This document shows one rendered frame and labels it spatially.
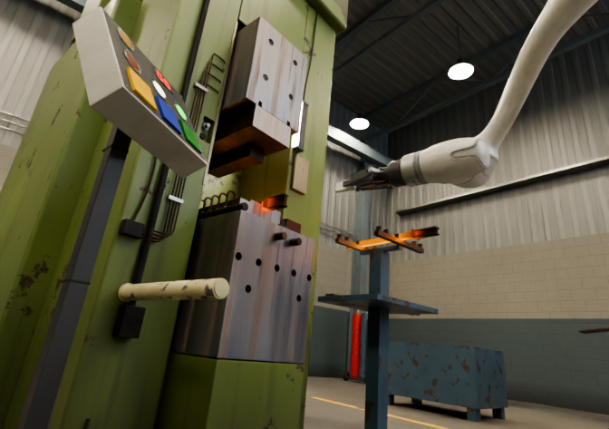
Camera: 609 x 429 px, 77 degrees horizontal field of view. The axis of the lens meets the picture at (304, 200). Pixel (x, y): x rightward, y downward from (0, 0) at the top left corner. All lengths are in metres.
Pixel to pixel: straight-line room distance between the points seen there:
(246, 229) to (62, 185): 0.76
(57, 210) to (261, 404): 1.00
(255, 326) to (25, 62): 7.26
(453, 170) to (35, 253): 1.38
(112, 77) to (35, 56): 7.30
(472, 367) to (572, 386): 4.18
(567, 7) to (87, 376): 1.43
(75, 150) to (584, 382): 8.32
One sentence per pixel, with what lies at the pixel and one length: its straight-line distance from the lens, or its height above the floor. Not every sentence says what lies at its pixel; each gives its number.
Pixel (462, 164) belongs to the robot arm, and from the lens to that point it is 1.01.
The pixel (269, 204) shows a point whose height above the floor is 0.99.
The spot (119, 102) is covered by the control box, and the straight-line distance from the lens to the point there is 0.89.
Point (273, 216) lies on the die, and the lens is 1.44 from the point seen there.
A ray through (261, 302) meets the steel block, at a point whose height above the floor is 0.64.
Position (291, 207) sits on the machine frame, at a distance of 1.73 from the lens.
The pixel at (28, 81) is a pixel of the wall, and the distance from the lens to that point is 7.96.
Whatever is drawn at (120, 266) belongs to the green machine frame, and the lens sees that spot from 1.25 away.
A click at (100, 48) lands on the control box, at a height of 1.07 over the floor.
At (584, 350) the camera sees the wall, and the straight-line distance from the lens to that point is 8.72.
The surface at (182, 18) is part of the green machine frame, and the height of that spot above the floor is 1.62.
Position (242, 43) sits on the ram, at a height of 1.67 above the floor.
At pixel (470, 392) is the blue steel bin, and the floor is 0.27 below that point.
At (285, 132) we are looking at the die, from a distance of 1.59.
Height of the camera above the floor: 0.51
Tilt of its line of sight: 21 degrees up
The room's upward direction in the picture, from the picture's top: 6 degrees clockwise
